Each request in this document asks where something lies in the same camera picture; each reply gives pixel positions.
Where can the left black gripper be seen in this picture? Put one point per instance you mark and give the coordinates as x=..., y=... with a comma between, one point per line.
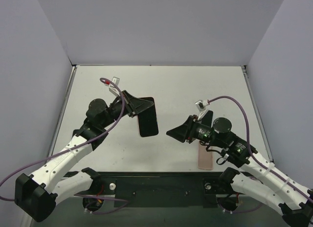
x=129, y=103

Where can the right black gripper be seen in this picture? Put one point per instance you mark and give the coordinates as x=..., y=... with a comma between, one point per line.
x=192, y=128

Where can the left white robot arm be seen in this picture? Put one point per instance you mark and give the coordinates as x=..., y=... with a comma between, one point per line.
x=38, y=194

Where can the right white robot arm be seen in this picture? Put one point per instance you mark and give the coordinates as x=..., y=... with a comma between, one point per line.
x=253, y=175

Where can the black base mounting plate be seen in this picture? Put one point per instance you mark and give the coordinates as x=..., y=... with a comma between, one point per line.
x=164, y=189

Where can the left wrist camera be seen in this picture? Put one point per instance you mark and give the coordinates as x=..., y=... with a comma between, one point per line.
x=113, y=86

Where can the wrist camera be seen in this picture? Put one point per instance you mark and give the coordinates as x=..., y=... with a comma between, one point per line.
x=202, y=106
x=113, y=86

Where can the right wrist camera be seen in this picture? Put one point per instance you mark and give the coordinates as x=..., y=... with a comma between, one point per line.
x=202, y=106

